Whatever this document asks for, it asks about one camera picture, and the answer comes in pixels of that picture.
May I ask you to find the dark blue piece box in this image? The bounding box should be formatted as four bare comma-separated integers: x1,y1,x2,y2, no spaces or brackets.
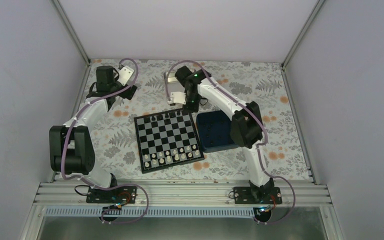
195,110,239,153

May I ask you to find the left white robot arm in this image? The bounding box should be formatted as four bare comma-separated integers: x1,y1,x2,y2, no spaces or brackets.
49,64,138,203

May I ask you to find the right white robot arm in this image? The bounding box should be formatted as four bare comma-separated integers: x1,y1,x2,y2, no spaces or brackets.
173,66,275,204

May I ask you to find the black grey chess board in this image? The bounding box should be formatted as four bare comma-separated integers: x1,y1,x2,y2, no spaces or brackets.
134,108,205,174

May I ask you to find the floral table mat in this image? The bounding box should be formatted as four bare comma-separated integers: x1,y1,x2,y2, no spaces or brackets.
90,59,309,181

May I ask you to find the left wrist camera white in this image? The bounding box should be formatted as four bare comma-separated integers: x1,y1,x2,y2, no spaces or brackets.
118,65,135,86

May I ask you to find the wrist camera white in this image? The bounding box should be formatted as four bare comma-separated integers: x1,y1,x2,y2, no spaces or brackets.
118,65,135,86
167,91,186,105

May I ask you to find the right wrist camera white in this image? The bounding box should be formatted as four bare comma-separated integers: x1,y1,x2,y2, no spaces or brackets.
167,91,186,105

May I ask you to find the aluminium corner post left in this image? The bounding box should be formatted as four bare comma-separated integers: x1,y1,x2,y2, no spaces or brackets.
51,0,90,64

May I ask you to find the aluminium corner post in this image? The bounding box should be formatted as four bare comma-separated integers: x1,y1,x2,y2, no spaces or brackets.
281,0,326,71
51,0,90,64

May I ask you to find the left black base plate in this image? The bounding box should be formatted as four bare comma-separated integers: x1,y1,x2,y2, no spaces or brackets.
86,186,137,205

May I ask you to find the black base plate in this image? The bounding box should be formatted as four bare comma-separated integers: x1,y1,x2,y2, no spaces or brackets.
86,186,137,205
231,186,283,205

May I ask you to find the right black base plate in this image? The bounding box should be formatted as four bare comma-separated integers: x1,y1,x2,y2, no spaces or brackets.
231,186,283,205

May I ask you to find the white slotted cable duct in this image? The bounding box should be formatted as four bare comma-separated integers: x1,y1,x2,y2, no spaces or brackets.
44,206,255,219

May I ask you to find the aluminium corner post right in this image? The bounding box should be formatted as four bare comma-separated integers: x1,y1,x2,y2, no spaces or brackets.
281,0,326,71

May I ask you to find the aluminium front rail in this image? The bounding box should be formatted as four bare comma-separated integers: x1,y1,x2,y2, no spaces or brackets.
33,180,333,207

